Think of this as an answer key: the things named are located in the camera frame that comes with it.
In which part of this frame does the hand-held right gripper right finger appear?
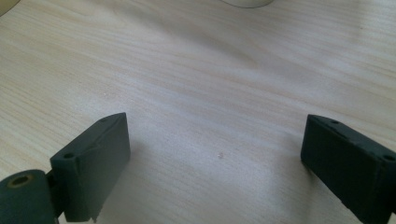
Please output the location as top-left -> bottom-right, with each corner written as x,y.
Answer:
300,113 -> 396,224

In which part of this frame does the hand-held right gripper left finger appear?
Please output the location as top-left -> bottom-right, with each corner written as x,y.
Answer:
49,112 -> 132,223

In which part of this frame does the white round container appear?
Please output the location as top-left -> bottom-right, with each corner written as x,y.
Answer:
219,0 -> 275,9

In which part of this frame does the pale round plate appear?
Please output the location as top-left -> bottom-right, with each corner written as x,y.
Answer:
0,0 -> 21,17

